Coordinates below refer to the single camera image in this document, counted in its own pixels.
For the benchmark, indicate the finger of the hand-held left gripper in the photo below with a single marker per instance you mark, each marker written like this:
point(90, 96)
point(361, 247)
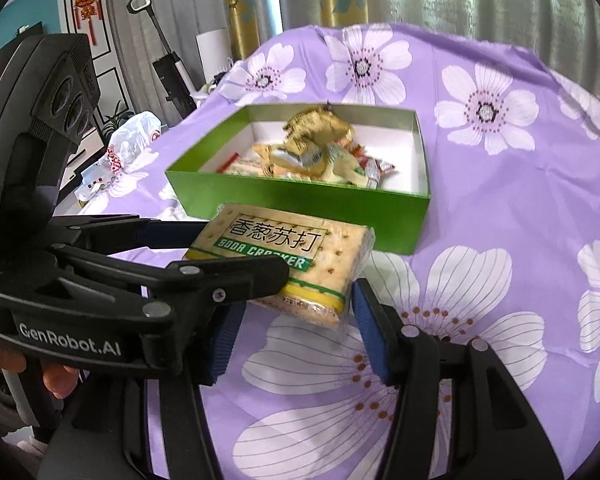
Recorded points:
point(205, 280)
point(175, 234)

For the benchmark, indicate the person's left hand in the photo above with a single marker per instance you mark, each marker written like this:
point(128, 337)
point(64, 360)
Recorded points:
point(60, 380)

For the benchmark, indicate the black white bundle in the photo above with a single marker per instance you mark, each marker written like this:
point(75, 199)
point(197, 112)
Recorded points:
point(215, 84)

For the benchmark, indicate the dark orange snack packet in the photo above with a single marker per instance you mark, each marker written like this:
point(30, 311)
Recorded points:
point(375, 167)

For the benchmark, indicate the soda cracker packet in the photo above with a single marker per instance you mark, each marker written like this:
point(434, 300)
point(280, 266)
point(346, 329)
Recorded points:
point(280, 245)

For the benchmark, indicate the white red plastic bag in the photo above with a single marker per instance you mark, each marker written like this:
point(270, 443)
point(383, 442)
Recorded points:
point(135, 135)

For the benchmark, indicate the black upright vacuum cleaner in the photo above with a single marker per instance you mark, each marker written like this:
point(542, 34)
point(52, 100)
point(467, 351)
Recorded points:
point(172, 80)

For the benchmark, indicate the gold foil snack packet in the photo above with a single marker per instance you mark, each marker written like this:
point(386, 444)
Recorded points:
point(315, 130)

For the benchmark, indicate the purple floral cloth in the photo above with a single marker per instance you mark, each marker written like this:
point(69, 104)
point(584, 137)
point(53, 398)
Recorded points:
point(480, 200)

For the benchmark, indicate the gold patterned curtain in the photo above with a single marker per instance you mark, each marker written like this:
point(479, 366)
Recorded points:
point(245, 5)

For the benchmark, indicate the potted plant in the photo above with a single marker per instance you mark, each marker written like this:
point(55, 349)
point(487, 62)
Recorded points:
point(115, 120)

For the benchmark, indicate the red white snack packet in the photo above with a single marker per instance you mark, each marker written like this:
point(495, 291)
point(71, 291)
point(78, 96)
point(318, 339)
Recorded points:
point(245, 166)

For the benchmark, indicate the red white cardboard box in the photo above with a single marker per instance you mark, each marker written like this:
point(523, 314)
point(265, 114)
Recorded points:
point(95, 175)

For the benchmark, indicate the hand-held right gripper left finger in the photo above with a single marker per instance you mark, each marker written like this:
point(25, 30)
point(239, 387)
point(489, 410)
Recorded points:
point(225, 345)

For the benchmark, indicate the pale yellow green snack packet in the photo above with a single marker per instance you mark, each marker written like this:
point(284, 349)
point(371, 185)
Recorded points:
point(290, 160)

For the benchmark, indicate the red knot wall ornament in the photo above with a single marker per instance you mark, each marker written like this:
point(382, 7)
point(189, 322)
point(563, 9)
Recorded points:
point(87, 5)

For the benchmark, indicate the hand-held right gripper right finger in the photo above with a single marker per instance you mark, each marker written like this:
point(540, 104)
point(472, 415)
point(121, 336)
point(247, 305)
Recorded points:
point(375, 330)

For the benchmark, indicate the green cardboard box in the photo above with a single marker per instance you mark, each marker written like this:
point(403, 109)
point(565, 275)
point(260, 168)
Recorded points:
point(305, 210)

